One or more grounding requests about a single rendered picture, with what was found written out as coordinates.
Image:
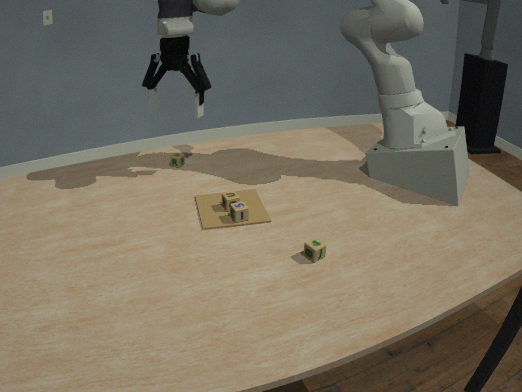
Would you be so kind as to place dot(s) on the tan flat square mat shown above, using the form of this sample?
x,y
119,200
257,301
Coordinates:
x,y
213,215

